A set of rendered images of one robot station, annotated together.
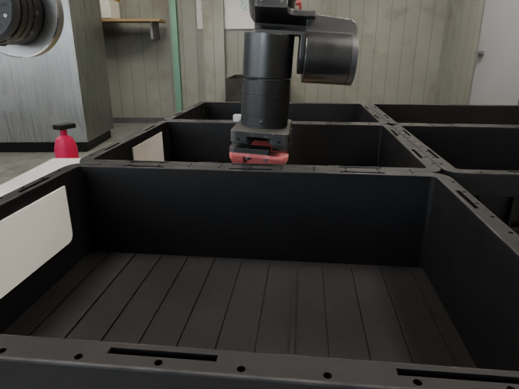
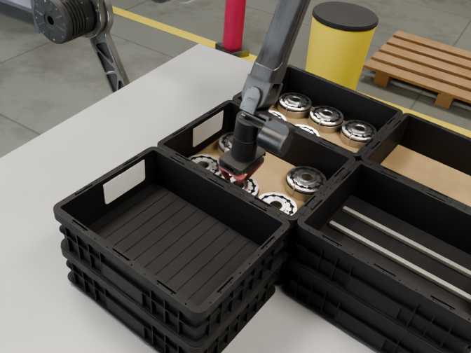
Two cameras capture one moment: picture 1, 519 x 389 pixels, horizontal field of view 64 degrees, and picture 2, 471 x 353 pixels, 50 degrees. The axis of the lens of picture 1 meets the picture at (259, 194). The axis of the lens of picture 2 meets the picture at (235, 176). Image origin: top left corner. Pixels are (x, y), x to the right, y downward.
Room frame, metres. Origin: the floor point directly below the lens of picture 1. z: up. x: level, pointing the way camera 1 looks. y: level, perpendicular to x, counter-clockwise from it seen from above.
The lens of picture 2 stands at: (-0.32, -0.42, 1.66)
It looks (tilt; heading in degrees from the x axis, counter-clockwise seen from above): 39 degrees down; 27
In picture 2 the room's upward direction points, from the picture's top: 6 degrees clockwise
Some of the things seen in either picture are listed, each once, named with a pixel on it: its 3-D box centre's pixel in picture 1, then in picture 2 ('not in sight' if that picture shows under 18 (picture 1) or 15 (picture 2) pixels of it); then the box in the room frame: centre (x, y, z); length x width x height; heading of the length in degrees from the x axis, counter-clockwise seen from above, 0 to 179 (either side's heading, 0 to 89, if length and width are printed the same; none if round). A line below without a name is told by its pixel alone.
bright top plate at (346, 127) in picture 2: not in sight; (359, 130); (0.94, -0.16, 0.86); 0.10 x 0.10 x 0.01
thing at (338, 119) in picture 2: not in sight; (326, 115); (0.95, -0.05, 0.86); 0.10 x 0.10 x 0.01
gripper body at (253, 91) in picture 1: (264, 109); (244, 148); (0.51, -0.01, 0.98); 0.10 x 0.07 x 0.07; 173
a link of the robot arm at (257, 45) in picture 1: (273, 55); (250, 127); (0.51, -0.02, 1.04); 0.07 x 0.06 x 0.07; 88
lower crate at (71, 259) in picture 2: not in sight; (172, 269); (0.28, 0.02, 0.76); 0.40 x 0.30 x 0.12; 84
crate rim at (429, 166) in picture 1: (264, 147); (256, 155); (0.58, -0.01, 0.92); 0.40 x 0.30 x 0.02; 84
